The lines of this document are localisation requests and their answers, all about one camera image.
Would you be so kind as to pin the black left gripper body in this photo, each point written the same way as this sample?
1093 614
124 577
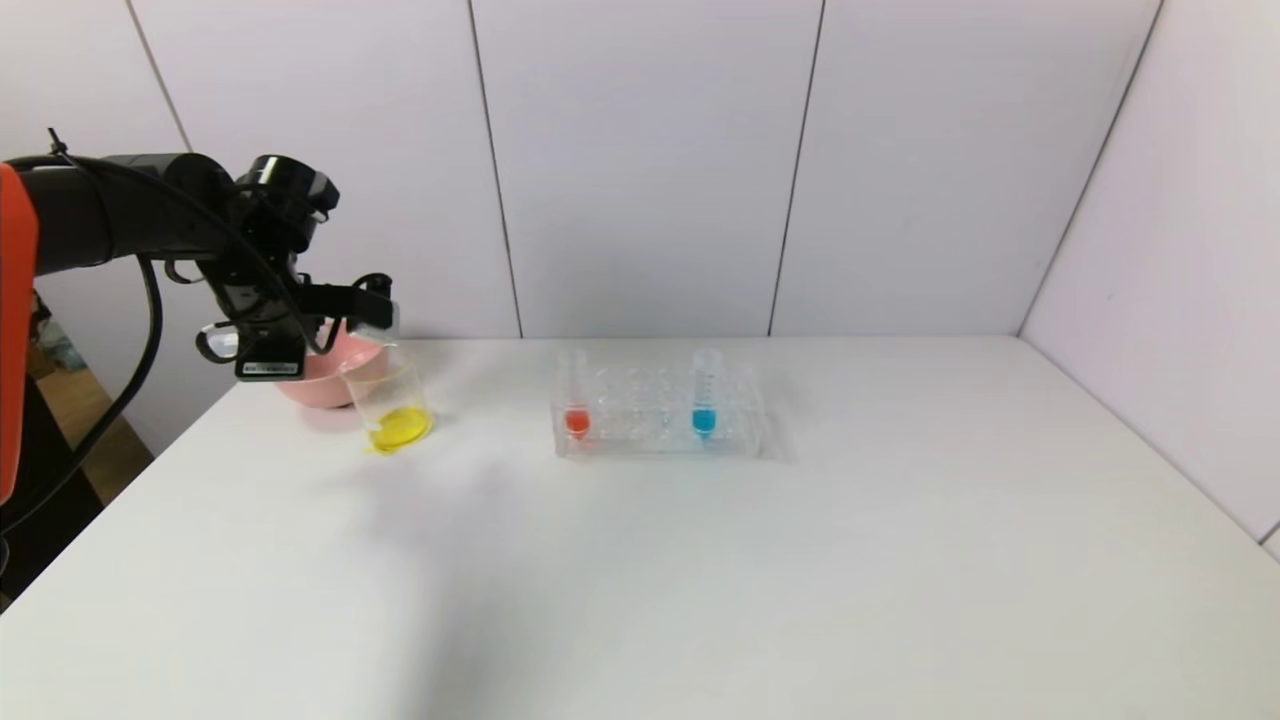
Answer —
270 362

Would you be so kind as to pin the test tube with yellow pigment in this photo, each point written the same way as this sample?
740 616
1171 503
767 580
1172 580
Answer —
378 325

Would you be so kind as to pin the black and orange left arm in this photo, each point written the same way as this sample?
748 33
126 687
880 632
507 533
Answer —
130 200

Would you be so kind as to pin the test tube with blue pigment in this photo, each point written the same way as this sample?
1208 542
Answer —
704 422

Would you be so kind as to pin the clear acrylic test tube rack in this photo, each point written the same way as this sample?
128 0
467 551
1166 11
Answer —
650 425

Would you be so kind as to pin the pink plastic bowl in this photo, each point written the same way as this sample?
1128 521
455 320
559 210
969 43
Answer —
320 385

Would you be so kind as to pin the dark cabinet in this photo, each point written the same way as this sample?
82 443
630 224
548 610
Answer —
40 540

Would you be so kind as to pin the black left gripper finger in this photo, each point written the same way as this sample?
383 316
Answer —
340 300

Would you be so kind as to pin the test tube with red pigment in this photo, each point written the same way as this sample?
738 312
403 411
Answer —
577 422

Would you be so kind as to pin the clear glass beaker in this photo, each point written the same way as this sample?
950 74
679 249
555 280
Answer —
400 425

